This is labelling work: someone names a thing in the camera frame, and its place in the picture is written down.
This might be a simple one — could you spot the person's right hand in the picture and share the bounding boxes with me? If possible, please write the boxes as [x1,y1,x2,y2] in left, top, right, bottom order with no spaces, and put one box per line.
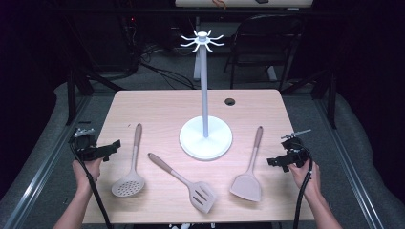
[288,158,323,198]

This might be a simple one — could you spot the metal floor rail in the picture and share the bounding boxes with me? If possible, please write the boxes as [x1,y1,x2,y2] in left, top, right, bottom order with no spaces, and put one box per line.
[2,94,94,229]
[313,94,387,229]

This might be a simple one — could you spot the black floor cables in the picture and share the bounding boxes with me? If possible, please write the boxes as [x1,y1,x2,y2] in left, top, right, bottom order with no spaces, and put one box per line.
[127,42,196,91]

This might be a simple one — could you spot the beige solid spatula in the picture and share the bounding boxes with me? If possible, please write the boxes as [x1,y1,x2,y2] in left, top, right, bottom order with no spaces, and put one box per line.
[229,125,265,202]

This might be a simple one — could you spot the beige slotted spatula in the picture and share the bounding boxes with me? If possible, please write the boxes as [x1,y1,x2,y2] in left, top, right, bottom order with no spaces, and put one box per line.
[147,152,218,215]

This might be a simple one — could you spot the white utensil stand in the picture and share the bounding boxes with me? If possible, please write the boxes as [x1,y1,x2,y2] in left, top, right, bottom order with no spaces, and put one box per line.
[179,29,233,161]

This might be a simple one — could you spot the black folding chair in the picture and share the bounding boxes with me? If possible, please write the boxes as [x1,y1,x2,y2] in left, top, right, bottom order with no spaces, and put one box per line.
[224,13,306,92]

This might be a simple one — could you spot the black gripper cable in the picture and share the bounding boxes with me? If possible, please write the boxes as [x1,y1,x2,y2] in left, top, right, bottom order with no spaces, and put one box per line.
[291,141,315,229]
[70,142,115,229]

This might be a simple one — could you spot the beige perforated skimmer spoon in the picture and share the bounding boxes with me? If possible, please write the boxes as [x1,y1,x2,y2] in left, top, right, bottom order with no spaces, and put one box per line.
[111,123,146,198]

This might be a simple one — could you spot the black frame stand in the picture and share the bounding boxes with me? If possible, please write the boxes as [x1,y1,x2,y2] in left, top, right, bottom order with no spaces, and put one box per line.
[280,68,338,130]
[64,66,126,127]

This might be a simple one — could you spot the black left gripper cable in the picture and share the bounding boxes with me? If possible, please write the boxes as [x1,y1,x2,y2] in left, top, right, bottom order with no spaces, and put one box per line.
[70,142,115,229]

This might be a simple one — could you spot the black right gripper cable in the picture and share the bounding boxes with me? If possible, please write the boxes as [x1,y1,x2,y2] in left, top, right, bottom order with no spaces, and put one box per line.
[291,141,315,229]

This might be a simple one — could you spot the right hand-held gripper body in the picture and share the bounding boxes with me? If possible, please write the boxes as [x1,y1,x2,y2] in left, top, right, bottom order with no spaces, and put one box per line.
[280,128,312,169]

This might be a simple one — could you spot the person's left hand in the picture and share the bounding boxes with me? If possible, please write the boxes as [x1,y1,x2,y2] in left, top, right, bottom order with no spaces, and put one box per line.
[72,156,103,193]

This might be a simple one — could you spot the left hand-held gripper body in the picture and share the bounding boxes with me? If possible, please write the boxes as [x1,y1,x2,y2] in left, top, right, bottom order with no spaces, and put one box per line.
[69,128,111,162]

